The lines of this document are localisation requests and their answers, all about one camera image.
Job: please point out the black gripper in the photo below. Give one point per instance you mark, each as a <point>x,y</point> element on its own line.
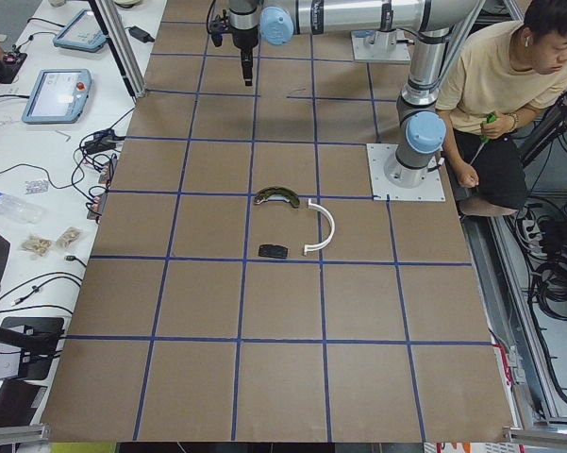
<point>243,40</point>

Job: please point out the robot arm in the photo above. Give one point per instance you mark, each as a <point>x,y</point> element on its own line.
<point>429,22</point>

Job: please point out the black power adapter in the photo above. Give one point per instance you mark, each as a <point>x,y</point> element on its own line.
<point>140,34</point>

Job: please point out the olive brake shoe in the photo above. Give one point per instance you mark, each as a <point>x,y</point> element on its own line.
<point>277,193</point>

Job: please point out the teach pendant far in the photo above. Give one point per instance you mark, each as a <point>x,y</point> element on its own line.
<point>81,33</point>

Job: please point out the teach pendant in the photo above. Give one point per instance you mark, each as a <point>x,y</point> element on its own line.
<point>58,96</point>
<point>81,33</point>

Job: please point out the black brake pad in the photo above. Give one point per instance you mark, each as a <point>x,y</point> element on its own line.
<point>273,251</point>

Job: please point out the teach pendant near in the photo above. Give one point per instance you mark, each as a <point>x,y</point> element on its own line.
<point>58,96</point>

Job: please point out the seated person beige shirt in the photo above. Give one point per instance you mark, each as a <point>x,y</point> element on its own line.
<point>515,69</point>

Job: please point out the plastic water bottle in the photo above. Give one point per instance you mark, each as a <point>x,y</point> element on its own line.
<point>18,210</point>

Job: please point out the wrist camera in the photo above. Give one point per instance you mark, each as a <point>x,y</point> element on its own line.
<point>218,27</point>

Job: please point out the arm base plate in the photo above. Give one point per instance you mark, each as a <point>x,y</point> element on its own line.
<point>390,181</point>
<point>381,47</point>

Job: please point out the aluminium frame post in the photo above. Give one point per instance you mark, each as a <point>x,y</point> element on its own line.
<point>112,27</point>

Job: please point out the green handled screwdriver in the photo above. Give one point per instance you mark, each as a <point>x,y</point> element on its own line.
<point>490,118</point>

